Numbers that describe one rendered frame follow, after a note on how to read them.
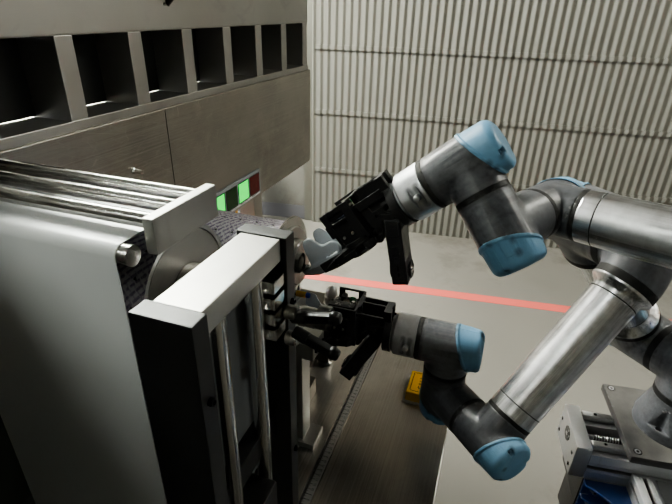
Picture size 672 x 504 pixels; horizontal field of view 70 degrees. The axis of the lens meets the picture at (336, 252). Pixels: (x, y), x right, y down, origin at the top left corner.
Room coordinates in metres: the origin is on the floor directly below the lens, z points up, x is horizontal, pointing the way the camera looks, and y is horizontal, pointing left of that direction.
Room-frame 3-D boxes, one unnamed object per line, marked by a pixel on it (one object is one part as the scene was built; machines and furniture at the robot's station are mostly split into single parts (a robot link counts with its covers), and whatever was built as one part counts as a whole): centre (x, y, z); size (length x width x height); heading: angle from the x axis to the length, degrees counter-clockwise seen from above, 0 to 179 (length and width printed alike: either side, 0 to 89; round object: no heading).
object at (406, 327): (0.69, -0.12, 1.11); 0.08 x 0.05 x 0.08; 161
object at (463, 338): (0.67, -0.20, 1.11); 0.11 x 0.08 x 0.09; 71
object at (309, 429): (0.65, 0.05, 1.05); 0.06 x 0.05 x 0.31; 71
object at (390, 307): (0.72, -0.05, 1.12); 0.12 x 0.08 x 0.09; 71
